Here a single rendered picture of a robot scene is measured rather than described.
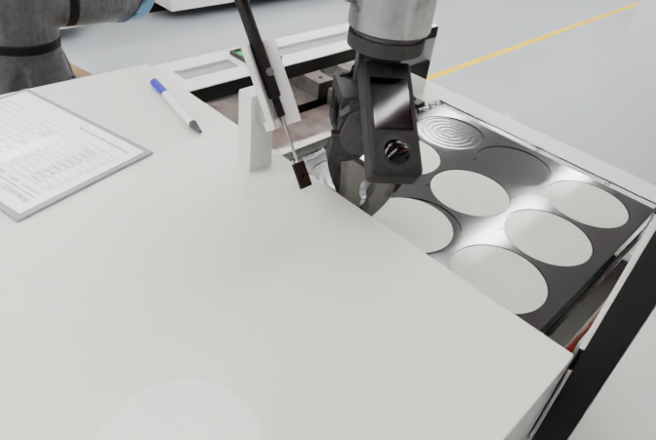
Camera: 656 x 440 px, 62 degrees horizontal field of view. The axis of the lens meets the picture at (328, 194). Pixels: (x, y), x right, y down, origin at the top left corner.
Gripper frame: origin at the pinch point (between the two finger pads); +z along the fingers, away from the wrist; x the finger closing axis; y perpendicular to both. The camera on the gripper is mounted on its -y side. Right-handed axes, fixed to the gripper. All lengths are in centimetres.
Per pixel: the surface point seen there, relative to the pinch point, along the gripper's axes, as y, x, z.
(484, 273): -7.3, -12.2, 1.5
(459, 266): -6.3, -9.7, 1.5
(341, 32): 45.7, -4.0, -4.4
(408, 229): -0.3, -5.7, 1.4
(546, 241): -2.3, -21.5, 1.5
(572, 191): 7.6, -30.0, 1.5
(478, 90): 236, -127, 91
